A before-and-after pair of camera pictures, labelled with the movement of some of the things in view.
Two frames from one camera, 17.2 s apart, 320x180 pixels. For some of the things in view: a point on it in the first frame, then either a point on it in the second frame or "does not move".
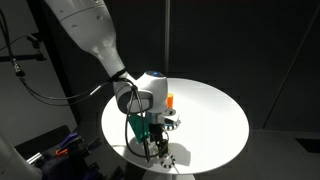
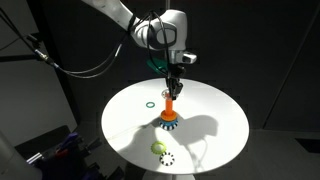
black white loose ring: (167, 161) does not move
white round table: (209, 130) does not move
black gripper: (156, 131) -> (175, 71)
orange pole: (170, 97) does not move
